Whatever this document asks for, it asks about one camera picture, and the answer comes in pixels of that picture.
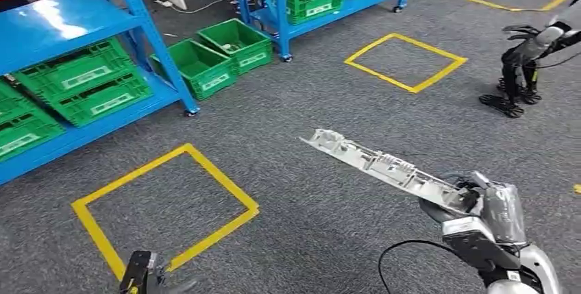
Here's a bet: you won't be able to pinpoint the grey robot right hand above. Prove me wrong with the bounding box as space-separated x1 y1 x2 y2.
417 171 528 246

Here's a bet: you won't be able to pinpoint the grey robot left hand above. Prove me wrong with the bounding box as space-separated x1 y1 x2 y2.
153 265 199 294

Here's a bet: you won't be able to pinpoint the open green plastic crate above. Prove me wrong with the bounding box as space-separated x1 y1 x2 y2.
149 38 238 101
195 18 275 77

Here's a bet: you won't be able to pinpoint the blue metal shelf rack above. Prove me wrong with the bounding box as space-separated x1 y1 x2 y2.
0 0 201 188
230 0 451 63

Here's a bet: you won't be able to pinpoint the chrome metal parts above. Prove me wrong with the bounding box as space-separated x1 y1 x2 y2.
230 0 256 16

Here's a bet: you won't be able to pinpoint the black camera cable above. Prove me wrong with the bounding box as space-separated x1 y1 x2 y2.
378 238 469 294

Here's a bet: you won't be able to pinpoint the dark right wrist camera box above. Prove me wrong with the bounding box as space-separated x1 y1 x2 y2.
441 217 521 273

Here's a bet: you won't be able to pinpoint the white power strip with cable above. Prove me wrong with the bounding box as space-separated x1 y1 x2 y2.
151 0 238 15

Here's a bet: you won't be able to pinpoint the white plastic trim part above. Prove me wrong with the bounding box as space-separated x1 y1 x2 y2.
299 128 478 217

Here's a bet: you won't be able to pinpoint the black and silver humanoid robot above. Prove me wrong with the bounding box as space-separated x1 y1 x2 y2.
478 0 581 119

